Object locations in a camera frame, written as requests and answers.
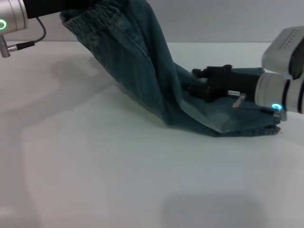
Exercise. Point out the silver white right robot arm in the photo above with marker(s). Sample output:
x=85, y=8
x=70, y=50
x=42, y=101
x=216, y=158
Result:
x=282, y=92

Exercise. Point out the blue denim shorts with cartoon print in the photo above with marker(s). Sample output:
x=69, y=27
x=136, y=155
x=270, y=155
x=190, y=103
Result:
x=133, y=66

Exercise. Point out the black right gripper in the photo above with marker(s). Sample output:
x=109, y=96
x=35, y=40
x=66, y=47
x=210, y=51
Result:
x=228, y=83

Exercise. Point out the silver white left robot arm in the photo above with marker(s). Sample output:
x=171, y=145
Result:
x=13, y=16

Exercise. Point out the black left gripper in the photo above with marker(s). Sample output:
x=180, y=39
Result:
x=57, y=7

